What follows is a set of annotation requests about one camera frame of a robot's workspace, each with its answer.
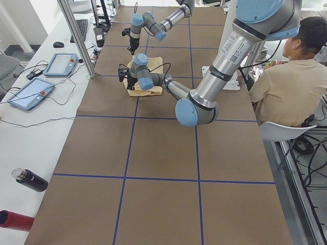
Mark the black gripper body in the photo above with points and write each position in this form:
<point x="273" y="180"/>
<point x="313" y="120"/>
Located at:
<point x="133" y="41"/>
<point x="132" y="80"/>

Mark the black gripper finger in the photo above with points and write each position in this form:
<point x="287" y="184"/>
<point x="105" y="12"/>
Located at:
<point x="130" y="87"/>
<point x="132" y="49"/>

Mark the pale yellow long-sleeve shirt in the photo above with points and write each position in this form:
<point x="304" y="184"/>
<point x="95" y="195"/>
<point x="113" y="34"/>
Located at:
<point x="156" y="90"/>

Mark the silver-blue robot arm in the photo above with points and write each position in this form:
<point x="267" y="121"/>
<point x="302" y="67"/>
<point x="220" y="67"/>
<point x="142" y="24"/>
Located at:
<point x="255" y="21"/>
<point x="158" y="30"/>

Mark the black keyboard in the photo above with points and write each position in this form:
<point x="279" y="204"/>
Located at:
<point x="82" y="25"/>

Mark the far blue teach pendant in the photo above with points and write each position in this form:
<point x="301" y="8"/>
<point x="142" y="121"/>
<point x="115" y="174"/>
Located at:
<point x="61" y="65"/>

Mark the blue teach pendant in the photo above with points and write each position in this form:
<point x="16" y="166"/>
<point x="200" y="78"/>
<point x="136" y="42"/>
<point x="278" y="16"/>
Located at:
<point x="30" y="95"/>
<point x="61" y="65"/>

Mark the black computer mouse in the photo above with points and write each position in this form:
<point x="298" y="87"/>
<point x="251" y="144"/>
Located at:
<point x="58" y="44"/>

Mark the brown gridded table mat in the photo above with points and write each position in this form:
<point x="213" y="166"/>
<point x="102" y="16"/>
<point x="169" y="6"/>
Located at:
<point x="130" y="173"/>

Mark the black power adapter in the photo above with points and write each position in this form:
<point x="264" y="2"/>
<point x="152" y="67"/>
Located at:
<point x="34" y="74"/>

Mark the near blue teach pendant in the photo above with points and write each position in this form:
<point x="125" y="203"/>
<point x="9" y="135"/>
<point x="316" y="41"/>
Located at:
<point x="30" y="95"/>

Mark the black water bottle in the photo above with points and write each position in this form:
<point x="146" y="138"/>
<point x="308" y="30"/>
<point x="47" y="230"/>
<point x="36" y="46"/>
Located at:
<point x="29" y="179"/>

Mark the white plastic chair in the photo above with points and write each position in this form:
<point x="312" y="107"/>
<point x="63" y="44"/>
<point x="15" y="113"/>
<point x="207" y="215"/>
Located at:
<point x="271" y="131"/>

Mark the seated person in beige shirt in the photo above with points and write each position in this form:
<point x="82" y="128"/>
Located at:
<point x="288" y="93"/>

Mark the red water bottle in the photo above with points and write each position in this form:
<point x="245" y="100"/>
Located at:
<point x="16" y="221"/>

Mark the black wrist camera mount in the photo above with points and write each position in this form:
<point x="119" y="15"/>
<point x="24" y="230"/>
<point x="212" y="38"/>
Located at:
<point x="126" y="32"/>
<point x="123" y="73"/>

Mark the aluminium frame post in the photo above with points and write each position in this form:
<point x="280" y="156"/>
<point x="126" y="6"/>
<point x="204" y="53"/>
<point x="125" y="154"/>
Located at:
<point x="73" y="27"/>

